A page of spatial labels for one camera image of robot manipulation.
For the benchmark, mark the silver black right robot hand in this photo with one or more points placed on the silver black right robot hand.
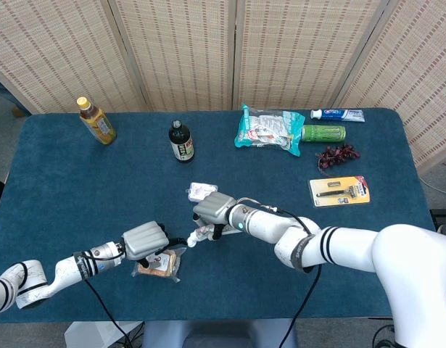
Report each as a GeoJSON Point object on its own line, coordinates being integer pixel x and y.
{"type": "Point", "coordinates": [215, 208]}

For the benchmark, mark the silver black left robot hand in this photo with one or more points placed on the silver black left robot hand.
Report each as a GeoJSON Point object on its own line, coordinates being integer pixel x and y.
{"type": "Point", "coordinates": [144, 241]}

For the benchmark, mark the floral print toothpaste tube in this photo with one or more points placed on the floral print toothpaste tube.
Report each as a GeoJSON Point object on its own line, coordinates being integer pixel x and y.
{"type": "Point", "coordinates": [201, 235]}

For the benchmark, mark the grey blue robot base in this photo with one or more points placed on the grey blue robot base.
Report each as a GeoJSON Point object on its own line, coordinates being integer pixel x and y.
{"type": "Point", "coordinates": [219, 333]}

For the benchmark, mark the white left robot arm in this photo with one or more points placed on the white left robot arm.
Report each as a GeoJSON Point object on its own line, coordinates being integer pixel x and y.
{"type": "Point", "coordinates": [37, 279]}

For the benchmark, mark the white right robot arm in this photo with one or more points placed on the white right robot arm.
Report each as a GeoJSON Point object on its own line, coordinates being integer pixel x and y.
{"type": "Point", "coordinates": [353, 246]}

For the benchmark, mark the blue white toothpaste tube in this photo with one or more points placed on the blue white toothpaste tube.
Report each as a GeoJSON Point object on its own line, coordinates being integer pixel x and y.
{"type": "Point", "coordinates": [340, 115]}

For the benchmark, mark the small white packet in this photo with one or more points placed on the small white packet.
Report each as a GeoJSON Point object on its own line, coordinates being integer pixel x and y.
{"type": "Point", "coordinates": [199, 190]}

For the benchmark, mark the bagged sliced cake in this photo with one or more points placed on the bagged sliced cake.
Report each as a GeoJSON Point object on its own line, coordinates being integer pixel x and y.
{"type": "Point", "coordinates": [164, 266]}

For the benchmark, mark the black capped dark tea bottle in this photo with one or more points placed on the black capped dark tea bottle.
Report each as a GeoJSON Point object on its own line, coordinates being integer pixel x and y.
{"type": "Point", "coordinates": [181, 145]}

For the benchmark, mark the blue table carpet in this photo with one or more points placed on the blue table carpet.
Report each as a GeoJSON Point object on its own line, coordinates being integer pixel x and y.
{"type": "Point", "coordinates": [99, 181]}

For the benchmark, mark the teal snack bag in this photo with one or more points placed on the teal snack bag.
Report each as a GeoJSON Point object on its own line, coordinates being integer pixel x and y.
{"type": "Point", "coordinates": [266, 128]}

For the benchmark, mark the white box under table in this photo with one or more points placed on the white box under table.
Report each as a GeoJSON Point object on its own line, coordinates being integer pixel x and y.
{"type": "Point", "coordinates": [88, 335]}

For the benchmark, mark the yellow capped tea bottle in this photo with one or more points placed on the yellow capped tea bottle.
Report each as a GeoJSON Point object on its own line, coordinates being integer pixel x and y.
{"type": "Point", "coordinates": [99, 127]}

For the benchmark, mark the razor in yellow blister pack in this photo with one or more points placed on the razor in yellow blister pack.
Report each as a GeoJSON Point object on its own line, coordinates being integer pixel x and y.
{"type": "Point", "coordinates": [338, 192]}

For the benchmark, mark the green drink can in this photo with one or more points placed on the green drink can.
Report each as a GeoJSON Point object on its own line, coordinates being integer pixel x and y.
{"type": "Point", "coordinates": [324, 133]}

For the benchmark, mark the dark red grape bunch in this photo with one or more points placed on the dark red grape bunch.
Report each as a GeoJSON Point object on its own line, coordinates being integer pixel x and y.
{"type": "Point", "coordinates": [337, 154]}

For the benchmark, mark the bamboo folding screen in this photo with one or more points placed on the bamboo folding screen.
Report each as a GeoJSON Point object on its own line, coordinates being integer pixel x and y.
{"type": "Point", "coordinates": [193, 54]}

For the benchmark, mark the black floor box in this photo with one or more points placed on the black floor box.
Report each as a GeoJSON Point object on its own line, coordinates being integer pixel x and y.
{"type": "Point", "coordinates": [440, 215]}

